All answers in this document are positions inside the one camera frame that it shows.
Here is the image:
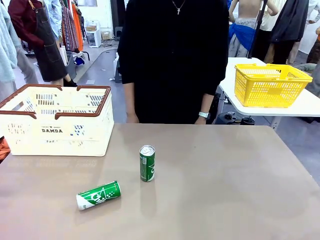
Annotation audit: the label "shirtless mannequin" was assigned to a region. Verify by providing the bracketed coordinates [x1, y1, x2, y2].
[227, 0, 280, 59]

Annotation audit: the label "light blue fleece garment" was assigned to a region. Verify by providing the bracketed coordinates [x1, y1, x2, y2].
[0, 2, 24, 84]

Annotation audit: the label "white floor appliance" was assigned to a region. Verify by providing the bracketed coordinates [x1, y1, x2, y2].
[88, 19, 102, 49]

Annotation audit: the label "grey trousers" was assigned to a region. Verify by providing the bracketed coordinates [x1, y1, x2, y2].
[15, 46, 40, 85]

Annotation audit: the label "white plastic stool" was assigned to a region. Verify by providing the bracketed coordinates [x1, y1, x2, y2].
[112, 51, 125, 84]

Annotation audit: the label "orange cloth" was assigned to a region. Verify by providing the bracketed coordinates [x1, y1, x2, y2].
[0, 136, 12, 164]

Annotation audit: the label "dark hanging jacket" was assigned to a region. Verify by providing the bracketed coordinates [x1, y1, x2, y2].
[269, 0, 311, 43]

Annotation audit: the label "person's right forearm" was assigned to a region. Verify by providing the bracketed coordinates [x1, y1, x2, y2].
[123, 82, 140, 116]

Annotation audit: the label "cream basket brown handles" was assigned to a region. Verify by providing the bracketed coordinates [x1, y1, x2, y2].
[0, 83, 115, 158]

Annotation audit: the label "mannequin maroon shirt denim apron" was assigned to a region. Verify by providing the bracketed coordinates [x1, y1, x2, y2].
[7, 0, 78, 88]

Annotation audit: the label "blue wrapped cloth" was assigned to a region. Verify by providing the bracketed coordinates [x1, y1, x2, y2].
[228, 22, 258, 51]

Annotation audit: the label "person in black shirt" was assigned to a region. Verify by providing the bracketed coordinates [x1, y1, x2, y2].
[116, 0, 230, 125]

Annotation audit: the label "green soda can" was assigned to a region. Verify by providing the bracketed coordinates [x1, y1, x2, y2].
[75, 180, 122, 211]
[138, 144, 156, 183]

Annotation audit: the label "person's left forearm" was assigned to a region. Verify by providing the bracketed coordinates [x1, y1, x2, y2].
[199, 93, 216, 114]

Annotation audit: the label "person's right hand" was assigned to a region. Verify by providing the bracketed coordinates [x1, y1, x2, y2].
[126, 113, 140, 124]

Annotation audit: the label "white side table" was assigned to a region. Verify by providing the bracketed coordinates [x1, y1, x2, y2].
[217, 56, 320, 131]

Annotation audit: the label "yellow plastic basket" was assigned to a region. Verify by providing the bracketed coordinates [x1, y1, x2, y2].
[234, 62, 314, 109]

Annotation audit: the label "brown patterned garment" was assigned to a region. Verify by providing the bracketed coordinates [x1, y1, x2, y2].
[306, 26, 320, 65]

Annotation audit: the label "black stand pole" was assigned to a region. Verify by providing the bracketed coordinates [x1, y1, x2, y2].
[247, 0, 269, 60]

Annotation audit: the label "light blue hanging shirt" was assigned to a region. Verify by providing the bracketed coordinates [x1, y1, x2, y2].
[46, 0, 63, 41]

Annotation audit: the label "white T-shirt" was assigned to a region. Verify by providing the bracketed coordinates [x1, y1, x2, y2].
[259, 0, 285, 32]

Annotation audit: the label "patterned hanging clothes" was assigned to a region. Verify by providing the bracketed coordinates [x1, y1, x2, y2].
[60, 2, 76, 52]

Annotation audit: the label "silver cross necklace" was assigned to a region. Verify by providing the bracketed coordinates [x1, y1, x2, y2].
[171, 0, 187, 16]

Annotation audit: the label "grey stool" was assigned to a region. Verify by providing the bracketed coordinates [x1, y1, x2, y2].
[114, 25, 125, 42]

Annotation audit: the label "grey garment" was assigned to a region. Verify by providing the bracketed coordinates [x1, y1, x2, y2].
[294, 62, 320, 98]

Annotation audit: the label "orange hanging garment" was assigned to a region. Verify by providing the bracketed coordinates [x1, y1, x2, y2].
[71, 2, 85, 52]

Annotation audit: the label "black round base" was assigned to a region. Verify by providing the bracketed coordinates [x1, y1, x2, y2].
[224, 111, 256, 126]

